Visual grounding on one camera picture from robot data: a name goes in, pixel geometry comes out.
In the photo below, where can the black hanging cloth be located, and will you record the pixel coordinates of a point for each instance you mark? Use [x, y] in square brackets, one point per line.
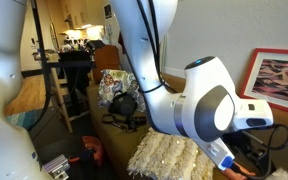
[74, 73]

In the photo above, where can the shaggy cream pillow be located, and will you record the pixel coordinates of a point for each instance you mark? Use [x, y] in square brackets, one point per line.
[164, 156]

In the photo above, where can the tall wooden table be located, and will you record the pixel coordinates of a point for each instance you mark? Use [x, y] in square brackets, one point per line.
[64, 100]

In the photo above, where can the red framed picture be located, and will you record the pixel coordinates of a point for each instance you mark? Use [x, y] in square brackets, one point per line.
[277, 80]

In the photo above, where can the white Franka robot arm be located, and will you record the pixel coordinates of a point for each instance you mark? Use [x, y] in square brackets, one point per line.
[157, 106]

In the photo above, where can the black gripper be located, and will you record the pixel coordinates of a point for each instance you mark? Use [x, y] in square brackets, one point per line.
[247, 146]

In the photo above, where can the orange floor bag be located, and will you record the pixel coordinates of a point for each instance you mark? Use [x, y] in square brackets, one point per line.
[92, 145]

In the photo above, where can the aluminium ribbed block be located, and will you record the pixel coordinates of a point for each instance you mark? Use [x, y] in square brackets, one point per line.
[55, 165]

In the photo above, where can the dark gray camera bag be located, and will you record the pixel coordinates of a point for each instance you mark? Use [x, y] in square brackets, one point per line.
[122, 105]

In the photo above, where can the teal rug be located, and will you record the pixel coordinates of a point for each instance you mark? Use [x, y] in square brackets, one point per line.
[20, 118]

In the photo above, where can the tan leather sofa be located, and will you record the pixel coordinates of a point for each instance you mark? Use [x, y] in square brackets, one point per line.
[117, 141]

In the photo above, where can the brown leather chair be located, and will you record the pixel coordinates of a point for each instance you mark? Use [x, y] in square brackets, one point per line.
[105, 60]

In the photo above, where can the colourful floral pillow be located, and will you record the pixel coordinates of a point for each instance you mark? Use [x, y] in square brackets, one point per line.
[114, 81]

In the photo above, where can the orange snack packet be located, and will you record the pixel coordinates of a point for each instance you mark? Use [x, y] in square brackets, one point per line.
[237, 173]

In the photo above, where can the small dark wall picture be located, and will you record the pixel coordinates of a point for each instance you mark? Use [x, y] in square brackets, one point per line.
[108, 11]

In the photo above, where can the white fluffy plush toy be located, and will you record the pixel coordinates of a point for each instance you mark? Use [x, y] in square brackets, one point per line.
[280, 175]

